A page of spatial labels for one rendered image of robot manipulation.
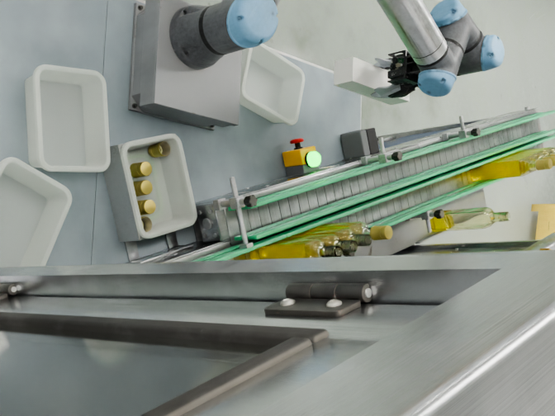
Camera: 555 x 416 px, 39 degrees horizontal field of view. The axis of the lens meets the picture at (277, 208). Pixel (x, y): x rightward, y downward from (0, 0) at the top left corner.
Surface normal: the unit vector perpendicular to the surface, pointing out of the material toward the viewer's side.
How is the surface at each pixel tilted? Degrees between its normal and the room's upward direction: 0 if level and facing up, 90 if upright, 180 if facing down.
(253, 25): 8
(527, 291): 90
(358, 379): 90
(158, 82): 1
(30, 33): 0
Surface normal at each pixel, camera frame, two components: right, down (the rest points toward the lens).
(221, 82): 0.72, -0.06
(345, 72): -0.69, -0.11
